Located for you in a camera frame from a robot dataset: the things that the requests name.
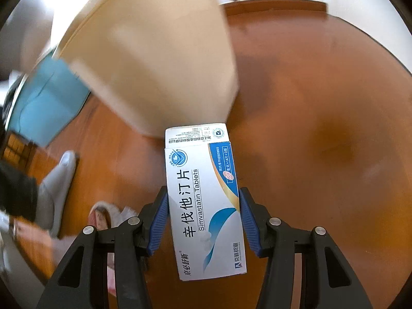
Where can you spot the person's left leg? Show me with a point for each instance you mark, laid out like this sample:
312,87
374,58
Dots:
16,193

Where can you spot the person's left white slipper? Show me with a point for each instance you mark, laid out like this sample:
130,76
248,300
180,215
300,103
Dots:
56,193

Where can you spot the teal storage box white lid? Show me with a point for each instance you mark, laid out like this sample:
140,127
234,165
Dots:
48,103

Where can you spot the white blue medicine box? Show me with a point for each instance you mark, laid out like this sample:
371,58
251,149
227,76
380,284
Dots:
206,206

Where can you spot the beige square trash bin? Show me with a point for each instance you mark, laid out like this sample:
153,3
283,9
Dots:
154,54

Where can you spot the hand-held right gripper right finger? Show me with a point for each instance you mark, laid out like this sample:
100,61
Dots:
249,219

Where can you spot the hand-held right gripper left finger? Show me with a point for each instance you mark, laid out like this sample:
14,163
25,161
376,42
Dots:
157,212

